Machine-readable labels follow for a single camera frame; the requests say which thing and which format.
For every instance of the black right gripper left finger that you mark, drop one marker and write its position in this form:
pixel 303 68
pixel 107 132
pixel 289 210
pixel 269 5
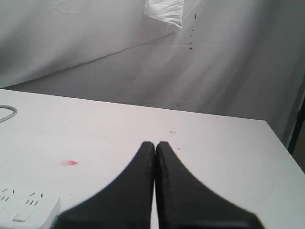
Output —
pixel 126 203

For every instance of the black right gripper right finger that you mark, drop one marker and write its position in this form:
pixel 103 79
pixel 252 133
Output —
pixel 183 202

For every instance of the white five-outlet power strip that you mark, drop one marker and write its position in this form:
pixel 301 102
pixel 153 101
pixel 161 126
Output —
pixel 23 207

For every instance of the white backdrop cloth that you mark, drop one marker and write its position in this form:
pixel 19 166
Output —
pixel 241 58

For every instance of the crumpled white plastic sheet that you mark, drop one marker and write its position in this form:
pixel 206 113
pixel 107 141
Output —
pixel 168 11

